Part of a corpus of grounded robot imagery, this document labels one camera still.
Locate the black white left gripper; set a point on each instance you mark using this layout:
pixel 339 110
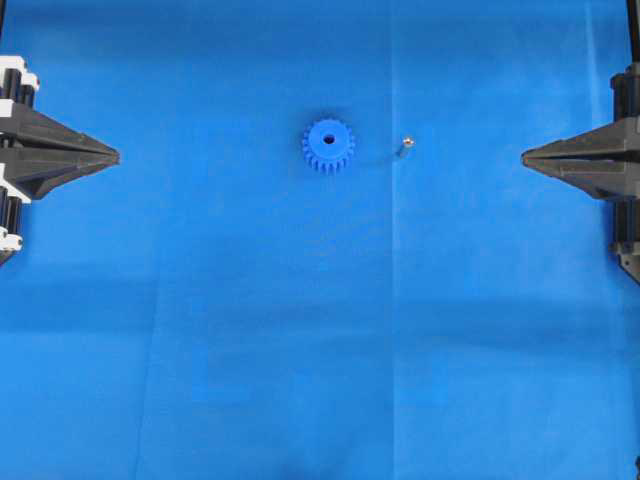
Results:
pixel 38 154

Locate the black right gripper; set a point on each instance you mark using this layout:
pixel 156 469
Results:
pixel 616 181

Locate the blue plastic spur gear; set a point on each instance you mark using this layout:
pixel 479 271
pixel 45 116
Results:
pixel 328 145

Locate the blue table mat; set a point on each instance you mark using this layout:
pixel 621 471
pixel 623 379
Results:
pixel 214 308

